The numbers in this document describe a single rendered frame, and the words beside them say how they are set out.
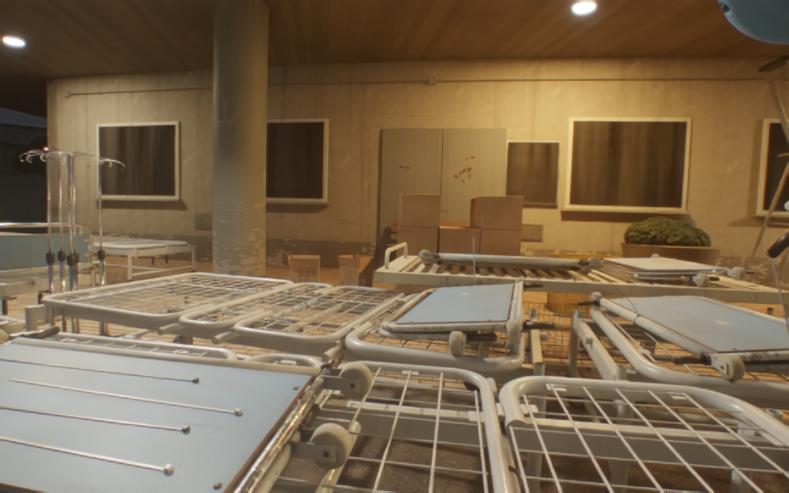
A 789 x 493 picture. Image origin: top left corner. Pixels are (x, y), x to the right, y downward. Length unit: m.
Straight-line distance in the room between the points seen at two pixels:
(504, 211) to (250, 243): 2.82
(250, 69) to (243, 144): 0.85
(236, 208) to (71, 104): 5.47
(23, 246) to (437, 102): 5.36
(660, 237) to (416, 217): 3.16
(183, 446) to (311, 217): 6.27
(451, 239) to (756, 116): 5.20
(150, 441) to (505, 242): 3.66
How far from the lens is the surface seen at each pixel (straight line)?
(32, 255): 3.03
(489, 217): 4.00
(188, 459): 0.62
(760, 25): 0.41
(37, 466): 0.70
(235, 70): 5.11
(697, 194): 7.27
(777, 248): 1.13
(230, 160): 4.91
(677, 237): 5.89
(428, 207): 3.93
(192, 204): 7.85
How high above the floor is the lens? 0.87
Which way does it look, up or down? 4 degrees down
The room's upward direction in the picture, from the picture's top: 2 degrees clockwise
